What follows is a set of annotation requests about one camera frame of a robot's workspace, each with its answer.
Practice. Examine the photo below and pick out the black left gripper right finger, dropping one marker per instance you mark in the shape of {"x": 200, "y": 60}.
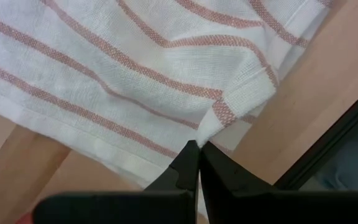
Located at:
{"x": 222, "y": 177}

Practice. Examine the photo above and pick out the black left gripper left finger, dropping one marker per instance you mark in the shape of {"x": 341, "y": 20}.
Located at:
{"x": 185, "y": 174}

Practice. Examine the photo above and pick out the white pink-striped towel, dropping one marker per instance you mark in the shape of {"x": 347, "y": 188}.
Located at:
{"x": 104, "y": 62}

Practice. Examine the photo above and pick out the black aluminium table frame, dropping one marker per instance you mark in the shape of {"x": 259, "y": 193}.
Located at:
{"x": 331, "y": 140}

